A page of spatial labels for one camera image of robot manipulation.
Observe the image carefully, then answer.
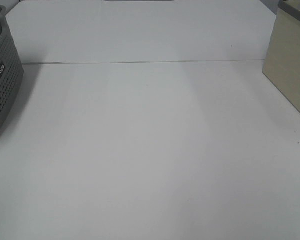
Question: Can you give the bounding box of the beige fabric storage box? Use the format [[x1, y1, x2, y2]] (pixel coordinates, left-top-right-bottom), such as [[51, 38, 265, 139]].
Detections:
[[262, 0, 300, 113]]

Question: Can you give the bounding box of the grey perforated plastic basket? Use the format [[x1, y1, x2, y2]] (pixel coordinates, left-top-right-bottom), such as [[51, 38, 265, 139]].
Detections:
[[0, 5, 24, 130]]

